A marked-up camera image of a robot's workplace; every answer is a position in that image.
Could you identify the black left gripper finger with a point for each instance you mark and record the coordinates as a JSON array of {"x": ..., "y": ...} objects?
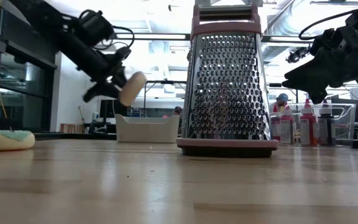
[
  {"x": 122, "y": 77},
  {"x": 104, "y": 88}
]

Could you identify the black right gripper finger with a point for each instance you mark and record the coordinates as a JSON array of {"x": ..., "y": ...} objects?
[
  {"x": 317, "y": 91},
  {"x": 312, "y": 73}
]

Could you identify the pink frosted donut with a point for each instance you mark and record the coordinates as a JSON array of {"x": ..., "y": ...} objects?
[{"x": 132, "y": 88}]

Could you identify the red food colouring bottle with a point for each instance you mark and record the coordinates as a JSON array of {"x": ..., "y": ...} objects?
[
  {"x": 308, "y": 130},
  {"x": 287, "y": 130},
  {"x": 276, "y": 127}
]

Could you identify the purple food colouring bottle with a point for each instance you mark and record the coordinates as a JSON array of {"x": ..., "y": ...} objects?
[{"x": 326, "y": 130}]

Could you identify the yellow food colouring bottle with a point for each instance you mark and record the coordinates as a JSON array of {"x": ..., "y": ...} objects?
[{"x": 280, "y": 109}]

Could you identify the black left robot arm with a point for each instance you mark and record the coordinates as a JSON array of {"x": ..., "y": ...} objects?
[{"x": 73, "y": 46}]

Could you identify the black ceiling spotlight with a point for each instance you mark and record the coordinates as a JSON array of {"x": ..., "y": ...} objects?
[{"x": 295, "y": 56}]

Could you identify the person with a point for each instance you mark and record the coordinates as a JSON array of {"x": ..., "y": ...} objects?
[
  {"x": 282, "y": 97},
  {"x": 177, "y": 110}
]

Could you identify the black bag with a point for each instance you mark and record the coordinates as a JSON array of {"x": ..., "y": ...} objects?
[{"x": 101, "y": 128}]

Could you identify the clear plastic bin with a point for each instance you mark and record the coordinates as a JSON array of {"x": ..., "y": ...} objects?
[{"x": 345, "y": 130}]

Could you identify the ceiling light strip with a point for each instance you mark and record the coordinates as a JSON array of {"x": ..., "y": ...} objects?
[
  {"x": 278, "y": 39},
  {"x": 160, "y": 36}
]

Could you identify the brown wooden stack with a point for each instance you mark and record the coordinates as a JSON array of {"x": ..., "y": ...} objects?
[{"x": 73, "y": 127}]

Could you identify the grey plastic bin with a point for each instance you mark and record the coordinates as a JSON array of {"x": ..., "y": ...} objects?
[{"x": 148, "y": 130}]

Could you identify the pink steel box grater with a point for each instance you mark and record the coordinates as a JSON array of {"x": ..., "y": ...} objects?
[{"x": 225, "y": 93}]

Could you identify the green frosted donut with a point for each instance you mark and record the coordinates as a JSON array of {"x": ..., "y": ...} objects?
[{"x": 2, "y": 141}]

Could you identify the black frame desk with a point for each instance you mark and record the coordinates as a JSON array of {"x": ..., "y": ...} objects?
[
  {"x": 166, "y": 81},
  {"x": 296, "y": 93}
]

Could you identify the silver ventilation duct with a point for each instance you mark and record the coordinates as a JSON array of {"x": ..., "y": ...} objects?
[{"x": 287, "y": 18}]

